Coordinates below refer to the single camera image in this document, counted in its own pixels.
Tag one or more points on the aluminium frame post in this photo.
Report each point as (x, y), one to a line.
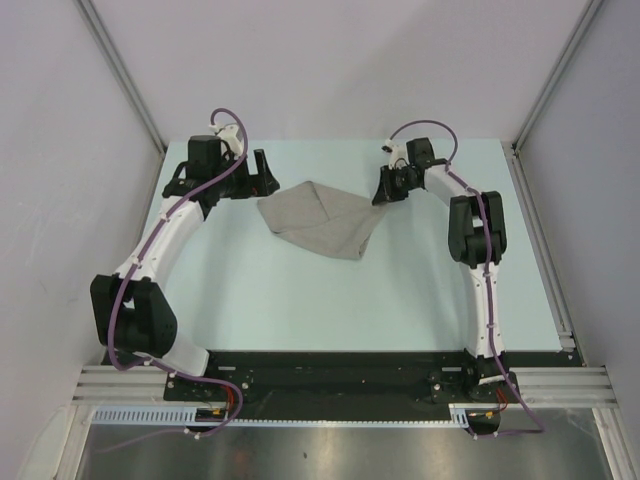
(576, 38)
(119, 70)

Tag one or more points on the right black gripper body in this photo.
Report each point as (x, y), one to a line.
(397, 182)

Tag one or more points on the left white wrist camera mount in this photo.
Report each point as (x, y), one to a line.
(231, 137)

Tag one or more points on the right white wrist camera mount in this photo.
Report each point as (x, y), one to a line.
(396, 152)

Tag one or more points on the white slotted cable duct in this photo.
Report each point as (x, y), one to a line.
(205, 418)

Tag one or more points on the left aluminium frame post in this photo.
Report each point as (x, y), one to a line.
(119, 70)

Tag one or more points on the grey cloth napkin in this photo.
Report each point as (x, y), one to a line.
(322, 219)

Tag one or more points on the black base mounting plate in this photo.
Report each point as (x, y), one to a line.
(395, 407)

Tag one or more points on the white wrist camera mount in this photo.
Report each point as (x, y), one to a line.
(396, 152)
(231, 137)

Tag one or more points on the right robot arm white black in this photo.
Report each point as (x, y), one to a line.
(476, 241)

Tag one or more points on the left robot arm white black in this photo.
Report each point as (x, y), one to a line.
(131, 311)

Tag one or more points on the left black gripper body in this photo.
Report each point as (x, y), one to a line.
(240, 185)

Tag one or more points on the aluminium front rail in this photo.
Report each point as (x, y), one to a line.
(539, 387)

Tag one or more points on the right aluminium frame post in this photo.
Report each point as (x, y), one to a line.
(576, 38)

